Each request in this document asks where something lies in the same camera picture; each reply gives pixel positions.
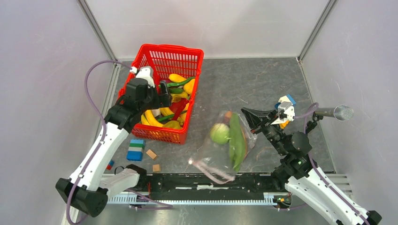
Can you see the brown orange hot dog bun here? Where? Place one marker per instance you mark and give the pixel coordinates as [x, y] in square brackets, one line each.
[227, 120]

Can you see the black microphone stand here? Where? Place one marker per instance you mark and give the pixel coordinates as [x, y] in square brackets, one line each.
[310, 125]

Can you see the green cucumber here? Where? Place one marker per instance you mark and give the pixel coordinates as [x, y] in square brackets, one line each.
[176, 90]

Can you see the long green pepper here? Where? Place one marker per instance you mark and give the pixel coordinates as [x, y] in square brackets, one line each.
[176, 84]

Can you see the clear zip top bag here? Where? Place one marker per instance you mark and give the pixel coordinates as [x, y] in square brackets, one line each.
[213, 160]

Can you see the red blue toy block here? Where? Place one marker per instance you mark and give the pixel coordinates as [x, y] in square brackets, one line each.
[110, 165]

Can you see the pale green cabbage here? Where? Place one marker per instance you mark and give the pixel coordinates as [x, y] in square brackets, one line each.
[220, 133]

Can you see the yellow banana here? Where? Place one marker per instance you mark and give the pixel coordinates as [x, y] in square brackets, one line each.
[162, 117]

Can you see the blue white toy block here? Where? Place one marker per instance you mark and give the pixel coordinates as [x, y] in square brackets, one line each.
[286, 98]

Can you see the silver microphone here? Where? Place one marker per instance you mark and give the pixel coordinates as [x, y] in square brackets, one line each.
[341, 112]

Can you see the blue grey green block stack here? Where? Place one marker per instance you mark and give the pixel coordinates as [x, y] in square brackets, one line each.
[135, 150]

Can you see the yellow orange toy block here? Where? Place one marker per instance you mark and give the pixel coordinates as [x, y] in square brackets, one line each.
[283, 125]

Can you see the red plastic basket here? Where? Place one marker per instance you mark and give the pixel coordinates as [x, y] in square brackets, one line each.
[166, 60]

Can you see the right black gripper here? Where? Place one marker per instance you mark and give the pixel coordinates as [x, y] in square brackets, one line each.
[256, 118]

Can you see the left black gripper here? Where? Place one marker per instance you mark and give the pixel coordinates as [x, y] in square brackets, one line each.
[164, 99]

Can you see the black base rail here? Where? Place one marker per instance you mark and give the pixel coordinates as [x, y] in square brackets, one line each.
[196, 186]

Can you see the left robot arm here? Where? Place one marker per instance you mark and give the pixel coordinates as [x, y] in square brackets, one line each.
[85, 190]

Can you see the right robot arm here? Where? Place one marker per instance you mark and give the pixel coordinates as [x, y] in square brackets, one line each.
[300, 175]

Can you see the small wooden cube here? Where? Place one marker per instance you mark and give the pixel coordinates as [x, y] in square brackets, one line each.
[156, 168]

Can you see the green leafy vegetable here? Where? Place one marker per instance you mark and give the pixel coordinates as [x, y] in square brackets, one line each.
[237, 142]

